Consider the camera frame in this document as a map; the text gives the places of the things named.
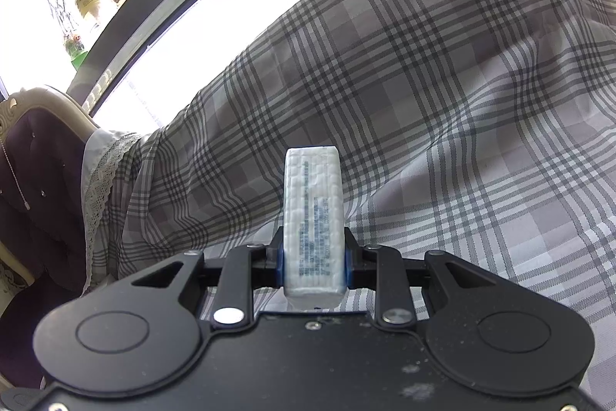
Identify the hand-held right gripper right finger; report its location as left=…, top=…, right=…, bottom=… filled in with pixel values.
left=343, top=228, right=508, bottom=327

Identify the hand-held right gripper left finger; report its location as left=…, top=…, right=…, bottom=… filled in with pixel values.
left=127, top=225, right=286, bottom=327

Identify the white tissue packet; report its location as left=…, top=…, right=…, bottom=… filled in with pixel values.
left=281, top=145, right=347, bottom=310

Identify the grey plaid bed sheet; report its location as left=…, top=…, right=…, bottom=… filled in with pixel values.
left=84, top=0, right=616, bottom=344

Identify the purple tufted cream-framed headboard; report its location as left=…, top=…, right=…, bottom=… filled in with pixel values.
left=0, top=86, right=97, bottom=393

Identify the small green pot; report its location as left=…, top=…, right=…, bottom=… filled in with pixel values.
left=64, top=33, right=88, bottom=67

